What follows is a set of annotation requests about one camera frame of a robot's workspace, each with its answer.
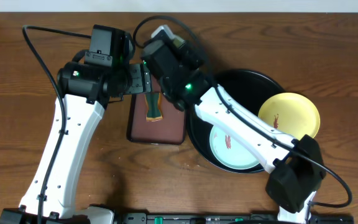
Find yellow plate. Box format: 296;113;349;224
258;93;321;139

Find green and orange sponge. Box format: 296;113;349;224
145;92;163;121

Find mint plate near front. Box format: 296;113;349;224
209;126;259;170

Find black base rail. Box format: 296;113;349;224
113;213;355;224

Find brown rectangular tray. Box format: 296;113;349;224
126;67;190;146

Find black round tray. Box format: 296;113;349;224
186;69;285;174

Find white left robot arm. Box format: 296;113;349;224
0;62;152;223

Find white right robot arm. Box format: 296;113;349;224
141;40;326;223

